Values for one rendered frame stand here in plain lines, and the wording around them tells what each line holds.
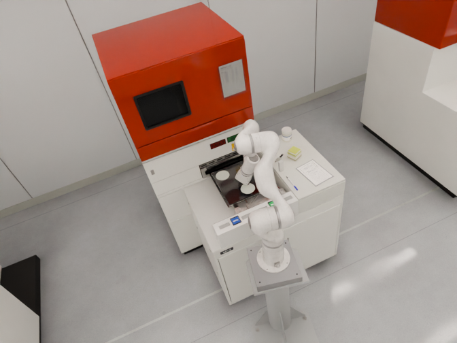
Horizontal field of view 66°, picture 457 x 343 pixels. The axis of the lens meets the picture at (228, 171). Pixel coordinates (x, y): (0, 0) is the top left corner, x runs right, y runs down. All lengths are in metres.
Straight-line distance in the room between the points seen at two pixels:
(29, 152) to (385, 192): 3.54
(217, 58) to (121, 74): 0.54
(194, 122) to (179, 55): 0.45
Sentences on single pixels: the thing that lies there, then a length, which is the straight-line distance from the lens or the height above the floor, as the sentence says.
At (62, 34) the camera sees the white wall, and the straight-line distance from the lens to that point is 3.53.
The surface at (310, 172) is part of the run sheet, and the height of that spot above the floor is 0.97.
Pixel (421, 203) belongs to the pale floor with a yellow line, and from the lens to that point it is 3.64.
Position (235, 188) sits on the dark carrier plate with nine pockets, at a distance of 2.41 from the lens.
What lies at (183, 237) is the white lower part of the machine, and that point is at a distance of 3.02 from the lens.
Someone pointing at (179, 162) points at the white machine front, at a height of 1.07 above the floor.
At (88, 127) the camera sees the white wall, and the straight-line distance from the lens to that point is 3.92.
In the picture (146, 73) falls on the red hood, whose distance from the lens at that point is 2.03.
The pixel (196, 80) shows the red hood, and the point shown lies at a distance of 2.12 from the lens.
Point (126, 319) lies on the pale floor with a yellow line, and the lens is 3.15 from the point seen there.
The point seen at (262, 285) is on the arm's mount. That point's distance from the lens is 2.01.
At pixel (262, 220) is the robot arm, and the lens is 1.73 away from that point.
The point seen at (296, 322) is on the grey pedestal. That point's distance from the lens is 2.85.
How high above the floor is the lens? 2.65
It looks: 44 degrees down
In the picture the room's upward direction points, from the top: 12 degrees counter-clockwise
